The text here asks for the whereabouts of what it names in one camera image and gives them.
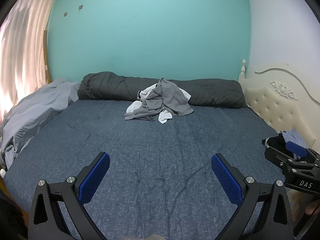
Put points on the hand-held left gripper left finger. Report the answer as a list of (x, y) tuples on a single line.
[(96, 177)]

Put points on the white garment with black trim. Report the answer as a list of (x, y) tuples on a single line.
[(147, 93)]

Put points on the white socks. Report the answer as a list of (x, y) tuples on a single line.
[(165, 117)]

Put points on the person's right hand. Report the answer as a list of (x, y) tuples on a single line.
[(313, 208)]

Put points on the wooden frame strip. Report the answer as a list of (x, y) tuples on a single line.
[(45, 55)]

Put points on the blue patterned bed sheet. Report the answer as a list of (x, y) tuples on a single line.
[(150, 142)]

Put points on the cream tufted headboard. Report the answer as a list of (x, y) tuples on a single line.
[(275, 105)]

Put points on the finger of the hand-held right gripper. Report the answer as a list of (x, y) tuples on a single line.
[(297, 150), (277, 156)]

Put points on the light grey blanket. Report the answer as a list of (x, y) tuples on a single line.
[(37, 110)]

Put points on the cream bed post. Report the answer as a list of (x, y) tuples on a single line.
[(243, 68)]

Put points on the white cotton garment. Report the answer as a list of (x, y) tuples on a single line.
[(132, 108)]

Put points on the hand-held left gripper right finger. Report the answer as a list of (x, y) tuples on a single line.
[(225, 177)]

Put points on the pale pink curtain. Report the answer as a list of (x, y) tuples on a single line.
[(22, 42)]

